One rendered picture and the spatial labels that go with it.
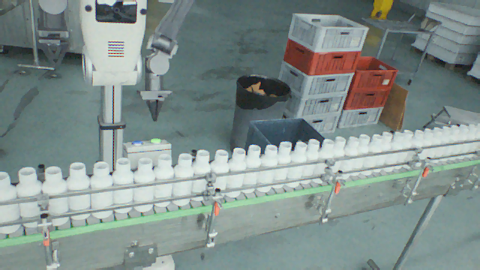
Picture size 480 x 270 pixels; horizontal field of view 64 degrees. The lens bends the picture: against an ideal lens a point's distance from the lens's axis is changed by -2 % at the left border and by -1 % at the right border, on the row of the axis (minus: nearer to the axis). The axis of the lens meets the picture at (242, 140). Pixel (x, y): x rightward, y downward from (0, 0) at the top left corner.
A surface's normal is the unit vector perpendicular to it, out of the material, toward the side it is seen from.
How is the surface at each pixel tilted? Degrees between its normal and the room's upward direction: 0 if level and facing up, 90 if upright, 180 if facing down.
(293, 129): 90
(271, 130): 90
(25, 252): 90
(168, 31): 98
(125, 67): 90
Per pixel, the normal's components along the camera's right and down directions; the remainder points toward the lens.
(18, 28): 0.12, 0.52
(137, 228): 0.42, 0.52
